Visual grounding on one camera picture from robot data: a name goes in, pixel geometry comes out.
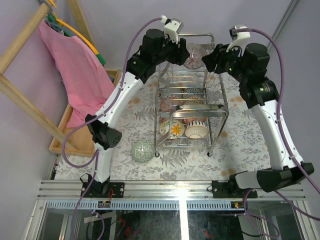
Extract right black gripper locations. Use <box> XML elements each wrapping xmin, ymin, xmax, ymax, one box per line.
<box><xmin>201</xmin><ymin>40</ymin><xmax>250</xmax><ymax>83</ymax></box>

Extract purple striped bowl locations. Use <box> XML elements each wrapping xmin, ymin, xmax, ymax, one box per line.
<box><xmin>183</xmin><ymin>43</ymin><xmax>207</xmax><ymax>70</ymax></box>

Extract blue patterned bowl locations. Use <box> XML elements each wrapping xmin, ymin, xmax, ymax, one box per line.
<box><xmin>182</xmin><ymin>87</ymin><xmax>205</xmax><ymax>99</ymax></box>

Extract brown patterned bowl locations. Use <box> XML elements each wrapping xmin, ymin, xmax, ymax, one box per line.
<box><xmin>183</xmin><ymin>98</ymin><xmax>205</xmax><ymax>105</ymax></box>

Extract cream bowl orange rim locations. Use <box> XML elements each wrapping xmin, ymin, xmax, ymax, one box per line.
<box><xmin>184</xmin><ymin>120</ymin><xmax>208</xmax><ymax>139</ymax></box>

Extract orange flower patterned bowl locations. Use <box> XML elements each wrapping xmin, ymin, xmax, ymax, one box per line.
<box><xmin>159</xmin><ymin>119</ymin><xmax>185</xmax><ymax>139</ymax></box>

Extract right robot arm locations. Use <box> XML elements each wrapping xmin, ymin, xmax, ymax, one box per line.
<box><xmin>202</xmin><ymin>43</ymin><xmax>315</xmax><ymax>198</ymax></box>

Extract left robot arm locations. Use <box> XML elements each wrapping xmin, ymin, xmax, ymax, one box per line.
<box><xmin>85</xmin><ymin>29</ymin><xmax>190</xmax><ymax>198</ymax></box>

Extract stainless steel dish rack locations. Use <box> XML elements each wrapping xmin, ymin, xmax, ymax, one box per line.
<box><xmin>154</xmin><ymin>32</ymin><xmax>229</xmax><ymax>157</ymax></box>

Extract pink cloth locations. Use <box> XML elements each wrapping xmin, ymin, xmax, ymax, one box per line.
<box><xmin>39</xmin><ymin>21</ymin><xmax>115</xmax><ymax>128</ymax></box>

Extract yellow plastic hanger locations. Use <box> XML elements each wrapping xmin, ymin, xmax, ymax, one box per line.
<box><xmin>39</xmin><ymin>0</ymin><xmax>99</xmax><ymax>56</ymax></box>

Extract wooden tray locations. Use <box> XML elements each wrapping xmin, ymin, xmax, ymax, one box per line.
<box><xmin>49</xmin><ymin>69</ymin><xmax>121</xmax><ymax>157</ymax></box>

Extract green plastic hanger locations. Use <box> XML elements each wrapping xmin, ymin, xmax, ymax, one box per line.
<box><xmin>45</xmin><ymin>13</ymin><xmax>106</xmax><ymax>66</ymax></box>

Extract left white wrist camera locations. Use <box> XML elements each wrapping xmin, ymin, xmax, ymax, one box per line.
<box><xmin>160</xmin><ymin>15</ymin><xmax>184</xmax><ymax>44</ymax></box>

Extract aluminium corner post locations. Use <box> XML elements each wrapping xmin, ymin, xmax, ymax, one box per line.
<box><xmin>271</xmin><ymin>0</ymin><xmax>302</xmax><ymax>43</ymax></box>

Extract wooden clothes rack frame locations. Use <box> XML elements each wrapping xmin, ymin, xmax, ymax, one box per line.
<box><xmin>0</xmin><ymin>0</ymin><xmax>95</xmax><ymax>151</ymax></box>

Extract aluminium rail frame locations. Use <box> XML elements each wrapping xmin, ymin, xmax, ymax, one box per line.
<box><xmin>24</xmin><ymin>180</ymin><xmax>320</xmax><ymax>240</ymax></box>

